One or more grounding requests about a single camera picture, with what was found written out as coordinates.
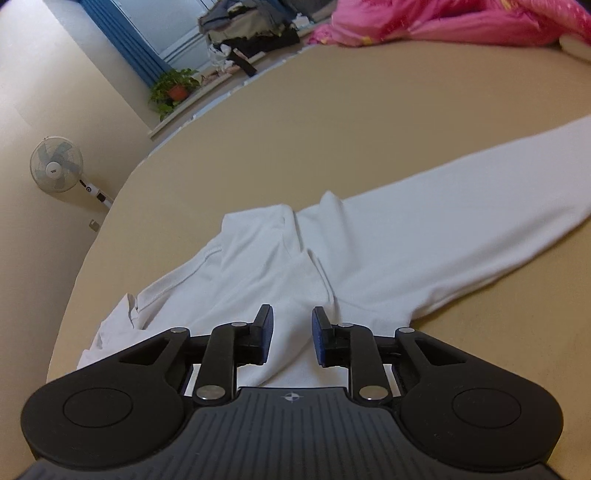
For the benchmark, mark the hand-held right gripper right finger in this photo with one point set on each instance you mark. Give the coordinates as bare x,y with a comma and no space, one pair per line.
319,337

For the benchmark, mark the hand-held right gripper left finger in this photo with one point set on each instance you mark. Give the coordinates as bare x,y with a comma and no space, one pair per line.
265,334

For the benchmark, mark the white garment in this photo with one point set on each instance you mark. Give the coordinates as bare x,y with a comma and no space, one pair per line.
369,240

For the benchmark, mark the pile of dark clothes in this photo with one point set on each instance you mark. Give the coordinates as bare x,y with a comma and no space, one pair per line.
249,32

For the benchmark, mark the beige bed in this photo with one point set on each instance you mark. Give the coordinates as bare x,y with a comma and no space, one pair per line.
346,138

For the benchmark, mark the potted green plant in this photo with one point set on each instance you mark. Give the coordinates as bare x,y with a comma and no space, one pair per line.
175,85

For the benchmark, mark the white standing fan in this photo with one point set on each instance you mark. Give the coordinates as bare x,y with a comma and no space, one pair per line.
55,164

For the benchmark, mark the blue curtain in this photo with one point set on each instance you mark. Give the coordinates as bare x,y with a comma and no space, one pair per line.
120,32

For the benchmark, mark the pink quilt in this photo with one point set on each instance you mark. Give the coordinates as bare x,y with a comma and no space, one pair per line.
438,23

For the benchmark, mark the white pillow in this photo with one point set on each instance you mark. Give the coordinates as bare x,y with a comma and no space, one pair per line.
575,48

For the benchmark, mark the wall socket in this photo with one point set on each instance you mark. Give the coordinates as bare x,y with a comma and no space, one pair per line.
94,225

